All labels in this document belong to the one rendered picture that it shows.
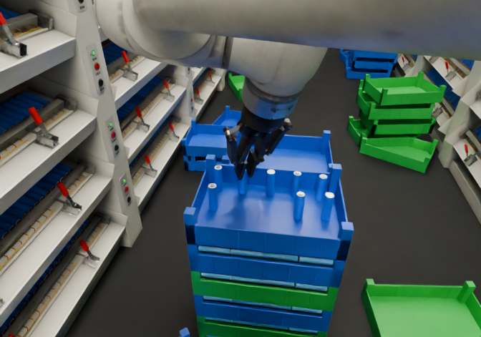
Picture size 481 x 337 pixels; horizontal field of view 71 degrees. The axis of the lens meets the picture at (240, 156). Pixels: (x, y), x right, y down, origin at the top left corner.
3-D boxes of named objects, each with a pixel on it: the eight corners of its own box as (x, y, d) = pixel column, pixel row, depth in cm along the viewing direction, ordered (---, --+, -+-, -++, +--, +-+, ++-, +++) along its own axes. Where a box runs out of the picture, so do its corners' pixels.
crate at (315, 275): (330, 217, 83) (335, 192, 78) (338, 288, 66) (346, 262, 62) (210, 205, 86) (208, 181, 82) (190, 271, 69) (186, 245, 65)
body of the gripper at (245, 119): (252, 123, 51) (242, 155, 59) (300, 114, 54) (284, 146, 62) (235, 87, 55) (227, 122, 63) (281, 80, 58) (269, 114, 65)
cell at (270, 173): (275, 174, 72) (273, 197, 76) (275, 169, 74) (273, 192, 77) (266, 174, 73) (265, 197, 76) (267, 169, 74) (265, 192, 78)
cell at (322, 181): (323, 196, 76) (327, 173, 73) (323, 202, 75) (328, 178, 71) (315, 195, 76) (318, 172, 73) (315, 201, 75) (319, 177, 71)
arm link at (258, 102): (316, 92, 49) (303, 118, 54) (290, 51, 53) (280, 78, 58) (259, 102, 46) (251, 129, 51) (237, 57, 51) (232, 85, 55)
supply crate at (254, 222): (335, 192, 78) (341, 163, 74) (346, 262, 62) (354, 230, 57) (208, 181, 82) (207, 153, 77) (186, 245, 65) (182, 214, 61)
